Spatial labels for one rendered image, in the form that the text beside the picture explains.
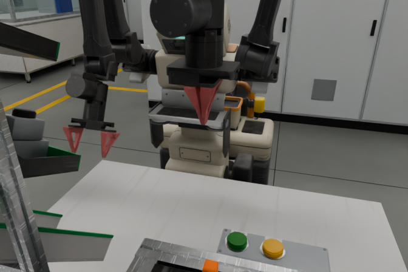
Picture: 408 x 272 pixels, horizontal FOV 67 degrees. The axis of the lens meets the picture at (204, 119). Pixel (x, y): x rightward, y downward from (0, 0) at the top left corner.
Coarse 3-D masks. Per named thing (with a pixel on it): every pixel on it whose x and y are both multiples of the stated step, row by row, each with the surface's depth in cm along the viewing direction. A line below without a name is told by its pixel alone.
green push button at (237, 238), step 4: (236, 232) 63; (228, 236) 62; (232, 236) 62; (236, 236) 62; (240, 236) 62; (244, 236) 62; (228, 240) 61; (232, 240) 61; (236, 240) 61; (240, 240) 61; (244, 240) 61; (228, 244) 61; (232, 244) 60; (236, 244) 60; (240, 244) 60; (244, 244) 60; (232, 248) 60; (236, 248) 60; (240, 248) 60
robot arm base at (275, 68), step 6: (276, 60) 100; (276, 66) 99; (246, 72) 100; (252, 72) 97; (276, 72) 98; (246, 78) 100; (252, 78) 99; (258, 78) 98; (264, 78) 98; (270, 78) 98; (276, 78) 98
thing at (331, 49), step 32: (320, 0) 288; (352, 0) 281; (384, 0) 275; (320, 32) 298; (352, 32) 291; (288, 64) 318; (320, 64) 310; (352, 64) 302; (288, 96) 331; (320, 96) 321; (352, 96) 314; (352, 128) 330
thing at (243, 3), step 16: (240, 0) 306; (256, 0) 302; (288, 0) 294; (240, 16) 312; (288, 16) 300; (240, 32) 318; (288, 32) 307; (256, 96) 340; (272, 96) 336; (256, 112) 351; (272, 112) 345
